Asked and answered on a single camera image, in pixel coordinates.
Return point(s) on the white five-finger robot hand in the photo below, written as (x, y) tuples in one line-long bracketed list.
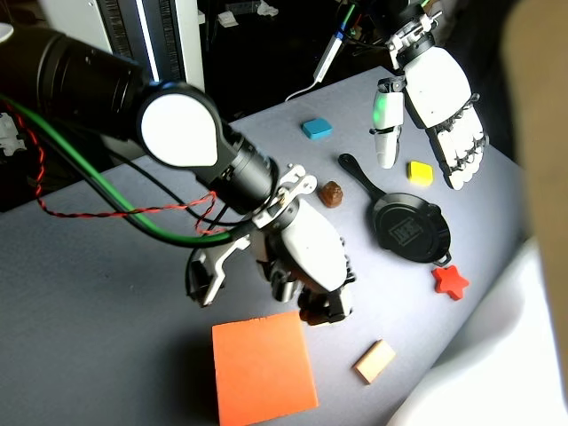
[(439, 93), (310, 248)]

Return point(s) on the brown toy piece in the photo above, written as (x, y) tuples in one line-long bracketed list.
[(332, 195)]

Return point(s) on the black frying pan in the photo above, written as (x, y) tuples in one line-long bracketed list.
[(412, 231)]

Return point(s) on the yellow toy block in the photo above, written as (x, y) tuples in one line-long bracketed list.
[(420, 173)]

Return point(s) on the beige panel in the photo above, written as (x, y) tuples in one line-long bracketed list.
[(546, 133)]

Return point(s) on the blue toy block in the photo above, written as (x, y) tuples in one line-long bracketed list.
[(317, 128)]

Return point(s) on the large orange cube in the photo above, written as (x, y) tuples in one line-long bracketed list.
[(262, 368)]

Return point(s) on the plain wooden rectangular block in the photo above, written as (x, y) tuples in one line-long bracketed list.
[(375, 361)]

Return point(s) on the red star block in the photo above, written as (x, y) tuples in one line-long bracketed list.
[(449, 281)]

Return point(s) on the white backdrop sheet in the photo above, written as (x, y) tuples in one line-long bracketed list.
[(488, 355)]

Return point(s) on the grey tablecloth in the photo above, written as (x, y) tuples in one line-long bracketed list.
[(111, 333)]

